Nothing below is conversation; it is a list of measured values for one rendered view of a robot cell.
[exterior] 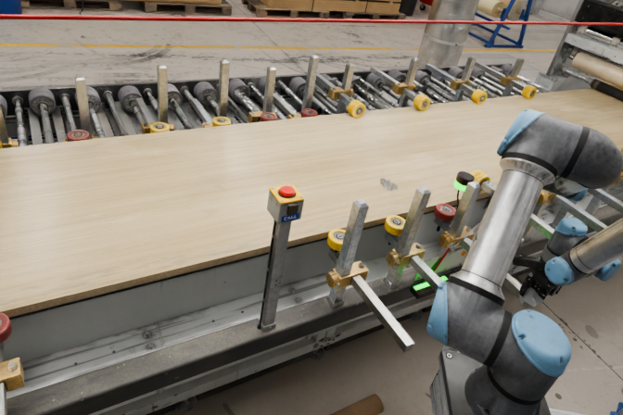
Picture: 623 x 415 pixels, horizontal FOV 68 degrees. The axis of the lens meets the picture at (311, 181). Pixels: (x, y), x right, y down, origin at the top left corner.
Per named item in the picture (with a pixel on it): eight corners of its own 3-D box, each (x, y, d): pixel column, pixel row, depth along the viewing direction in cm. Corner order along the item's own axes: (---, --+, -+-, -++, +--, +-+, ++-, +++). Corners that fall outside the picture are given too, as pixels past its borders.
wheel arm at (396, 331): (412, 350, 137) (415, 341, 135) (402, 355, 135) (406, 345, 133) (335, 254, 167) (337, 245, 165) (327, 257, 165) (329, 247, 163)
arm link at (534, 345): (545, 413, 88) (579, 370, 81) (476, 377, 93) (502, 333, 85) (551, 367, 97) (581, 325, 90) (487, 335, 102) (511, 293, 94)
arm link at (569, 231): (579, 234, 133) (555, 217, 139) (563, 262, 139) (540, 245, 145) (596, 230, 137) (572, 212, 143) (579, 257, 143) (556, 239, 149)
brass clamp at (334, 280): (366, 282, 158) (370, 270, 155) (333, 293, 152) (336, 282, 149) (356, 270, 162) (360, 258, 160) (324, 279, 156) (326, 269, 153)
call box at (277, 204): (300, 221, 124) (305, 198, 120) (276, 227, 120) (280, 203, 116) (288, 206, 129) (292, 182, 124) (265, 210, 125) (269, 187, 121)
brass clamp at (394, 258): (422, 261, 170) (426, 251, 167) (393, 270, 163) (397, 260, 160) (412, 251, 174) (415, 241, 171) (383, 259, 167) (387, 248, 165)
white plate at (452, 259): (463, 265, 188) (471, 246, 183) (413, 282, 176) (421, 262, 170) (462, 264, 189) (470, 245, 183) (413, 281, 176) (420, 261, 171)
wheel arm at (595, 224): (619, 243, 178) (625, 235, 176) (615, 245, 176) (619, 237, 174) (517, 173, 212) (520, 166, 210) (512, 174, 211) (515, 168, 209)
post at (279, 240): (275, 328, 148) (295, 218, 124) (261, 333, 146) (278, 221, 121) (269, 317, 151) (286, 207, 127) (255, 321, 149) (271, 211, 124)
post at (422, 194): (394, 294, 175) (432, 190, 149) (387, 296, 174) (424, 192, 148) (388, 287, 178) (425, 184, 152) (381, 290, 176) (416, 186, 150)
